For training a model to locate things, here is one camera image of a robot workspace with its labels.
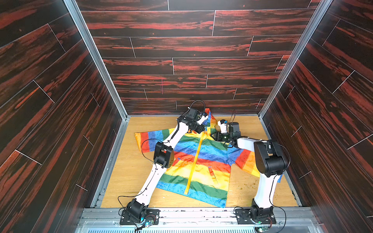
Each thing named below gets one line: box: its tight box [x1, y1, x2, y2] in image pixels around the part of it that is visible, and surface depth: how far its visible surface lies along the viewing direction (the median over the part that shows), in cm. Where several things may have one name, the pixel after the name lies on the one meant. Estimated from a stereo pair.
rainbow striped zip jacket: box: [134, 108, 260, 208], surface depth 93 cm
